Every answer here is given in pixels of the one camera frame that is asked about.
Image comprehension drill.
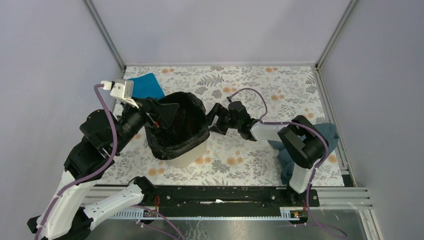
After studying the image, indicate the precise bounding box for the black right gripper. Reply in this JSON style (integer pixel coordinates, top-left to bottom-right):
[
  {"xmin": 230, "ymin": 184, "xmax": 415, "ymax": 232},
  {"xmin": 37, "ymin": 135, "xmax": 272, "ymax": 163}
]
[{"xmin": 198, "ymin": 103, "xmax": 241, "ymax": 136}]

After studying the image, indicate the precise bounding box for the black plastic trash bag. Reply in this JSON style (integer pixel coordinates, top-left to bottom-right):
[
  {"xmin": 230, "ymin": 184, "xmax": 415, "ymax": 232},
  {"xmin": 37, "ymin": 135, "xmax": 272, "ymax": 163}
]
[{"xmin": 145, "ymin": 91, "xmax": 210, "ymax": 161}]

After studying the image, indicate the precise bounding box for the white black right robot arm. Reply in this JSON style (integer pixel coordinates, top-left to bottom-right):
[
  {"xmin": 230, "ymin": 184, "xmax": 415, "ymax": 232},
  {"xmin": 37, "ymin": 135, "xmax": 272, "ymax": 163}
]
[{"xmin": 206, "ymin": 101, "xmax": 330, "ymax": 206}]

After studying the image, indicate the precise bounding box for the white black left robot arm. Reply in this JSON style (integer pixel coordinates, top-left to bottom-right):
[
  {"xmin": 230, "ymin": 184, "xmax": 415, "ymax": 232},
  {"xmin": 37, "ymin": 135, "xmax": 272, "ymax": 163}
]
[{"xmin": 27, "ymin": 97, "xmax": 180, "ymax": 240}]

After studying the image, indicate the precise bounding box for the beige plastic trash bin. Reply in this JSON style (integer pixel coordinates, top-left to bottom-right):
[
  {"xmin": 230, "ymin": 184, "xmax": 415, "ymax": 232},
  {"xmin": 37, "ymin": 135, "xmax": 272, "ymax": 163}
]
[{"xmin": 165, "ymin": 140, "xmax": 208, "ymax": 168}]

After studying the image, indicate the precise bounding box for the bright blue folded cloth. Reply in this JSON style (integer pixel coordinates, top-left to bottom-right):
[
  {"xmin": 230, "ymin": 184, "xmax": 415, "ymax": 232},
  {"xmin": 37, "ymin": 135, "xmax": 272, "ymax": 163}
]
[{"xmin": 129, "ymin": 73, "xmax": 165, "ymax": 99}]

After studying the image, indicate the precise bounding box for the dark teal crumpled cloth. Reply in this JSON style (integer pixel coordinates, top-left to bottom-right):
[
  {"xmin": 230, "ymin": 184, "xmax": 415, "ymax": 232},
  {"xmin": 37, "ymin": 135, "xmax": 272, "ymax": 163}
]
[{"xmin": 268, "ymin": 123, "xmax": 340, "ymax": 185}]

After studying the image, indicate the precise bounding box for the grey metal front tray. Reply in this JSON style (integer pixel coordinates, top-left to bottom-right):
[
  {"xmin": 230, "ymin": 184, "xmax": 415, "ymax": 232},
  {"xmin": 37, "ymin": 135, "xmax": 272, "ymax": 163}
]
[{"xmin": 88, "ymin": 210, "xmax": 367, "ymax": 240}]

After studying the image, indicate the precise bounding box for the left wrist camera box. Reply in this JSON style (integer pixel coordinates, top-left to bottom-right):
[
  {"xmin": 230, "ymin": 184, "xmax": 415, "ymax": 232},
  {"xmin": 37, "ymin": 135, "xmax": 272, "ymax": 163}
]
[{"xmin": 100, "ymin": 79, "xmax": 140, "ymax": 109}]

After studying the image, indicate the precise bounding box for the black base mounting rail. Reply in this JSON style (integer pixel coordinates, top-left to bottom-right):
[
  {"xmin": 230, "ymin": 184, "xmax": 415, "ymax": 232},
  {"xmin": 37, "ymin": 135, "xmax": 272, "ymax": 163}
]
[{"xmin": 139, "ymin": 185, "xmax": 320, "ymax": 218}]

